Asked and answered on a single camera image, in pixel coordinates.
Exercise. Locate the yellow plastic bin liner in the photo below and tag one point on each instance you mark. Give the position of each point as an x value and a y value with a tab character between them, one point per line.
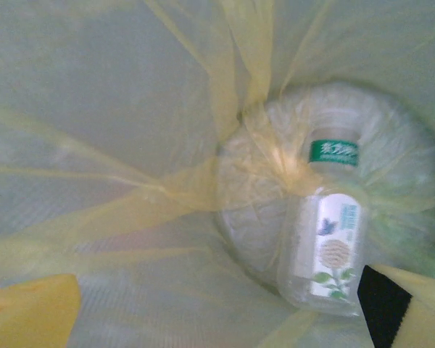
94	108

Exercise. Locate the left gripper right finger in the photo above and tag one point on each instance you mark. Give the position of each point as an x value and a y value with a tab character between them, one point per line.
420	319

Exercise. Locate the floral label tea bottle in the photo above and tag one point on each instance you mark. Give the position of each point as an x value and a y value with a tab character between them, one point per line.
333	246

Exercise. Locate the translucent green plastic bin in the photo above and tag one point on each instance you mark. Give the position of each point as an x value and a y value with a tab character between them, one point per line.
402	145

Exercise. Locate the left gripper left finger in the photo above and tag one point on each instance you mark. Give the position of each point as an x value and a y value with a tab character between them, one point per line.
29	315

